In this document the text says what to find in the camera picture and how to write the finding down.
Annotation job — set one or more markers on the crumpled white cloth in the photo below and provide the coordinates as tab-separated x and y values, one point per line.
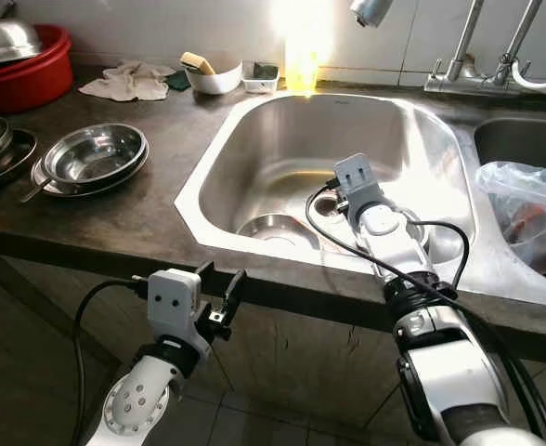
124	84

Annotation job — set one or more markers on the domed steel lid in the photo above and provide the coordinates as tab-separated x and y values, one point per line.
4	42

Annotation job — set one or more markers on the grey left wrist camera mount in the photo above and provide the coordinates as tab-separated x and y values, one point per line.
171	307

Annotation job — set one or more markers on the chrome faucet spout head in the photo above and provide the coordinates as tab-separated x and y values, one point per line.
370	11

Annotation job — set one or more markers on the chrome sink faucet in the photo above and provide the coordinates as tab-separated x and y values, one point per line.
463	74

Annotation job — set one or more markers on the dark green scrub pad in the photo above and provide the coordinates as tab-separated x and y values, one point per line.
175	82

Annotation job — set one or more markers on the white ceramic bowl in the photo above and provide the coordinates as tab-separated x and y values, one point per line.
214	84

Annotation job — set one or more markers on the small white soap dish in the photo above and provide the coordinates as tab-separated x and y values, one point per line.
259	85

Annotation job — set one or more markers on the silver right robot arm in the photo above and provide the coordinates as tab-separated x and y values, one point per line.
449	372

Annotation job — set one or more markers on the red plastic basin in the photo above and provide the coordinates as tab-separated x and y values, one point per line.
32	84

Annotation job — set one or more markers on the clear plastic bag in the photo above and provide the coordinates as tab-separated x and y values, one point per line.
528	214

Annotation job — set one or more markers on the stainless steel sink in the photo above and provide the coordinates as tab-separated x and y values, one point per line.
273	139

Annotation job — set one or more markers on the steel spoon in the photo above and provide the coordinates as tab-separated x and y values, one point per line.
34	190

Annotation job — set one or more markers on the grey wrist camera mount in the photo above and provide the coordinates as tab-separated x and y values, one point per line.
171	307
358	181

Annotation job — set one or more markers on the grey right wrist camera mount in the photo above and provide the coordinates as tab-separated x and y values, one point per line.
358	181

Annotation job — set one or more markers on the yellow dish sponge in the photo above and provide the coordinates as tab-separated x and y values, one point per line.
197	62

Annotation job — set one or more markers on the green scrubber on dish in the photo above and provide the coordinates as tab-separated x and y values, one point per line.
262	71

